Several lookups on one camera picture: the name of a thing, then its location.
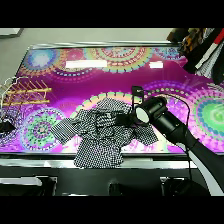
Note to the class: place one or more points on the black white checked shirt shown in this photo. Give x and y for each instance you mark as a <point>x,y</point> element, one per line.
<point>100,146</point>

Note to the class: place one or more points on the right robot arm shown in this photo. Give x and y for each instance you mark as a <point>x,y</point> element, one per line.
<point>166,122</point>

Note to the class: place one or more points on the heap of clothes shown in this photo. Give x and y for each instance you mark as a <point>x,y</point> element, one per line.
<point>213,56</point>

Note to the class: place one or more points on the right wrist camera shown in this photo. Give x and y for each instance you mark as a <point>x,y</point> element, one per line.
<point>136,90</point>

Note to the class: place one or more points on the yellow black patterned garment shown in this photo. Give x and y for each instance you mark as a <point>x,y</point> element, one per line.
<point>192,40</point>

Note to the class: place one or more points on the brown clothes hanger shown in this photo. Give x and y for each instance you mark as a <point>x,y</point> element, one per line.
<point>26,102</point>
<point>30,90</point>

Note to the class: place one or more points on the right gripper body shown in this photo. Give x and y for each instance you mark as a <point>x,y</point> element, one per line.
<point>125,120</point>

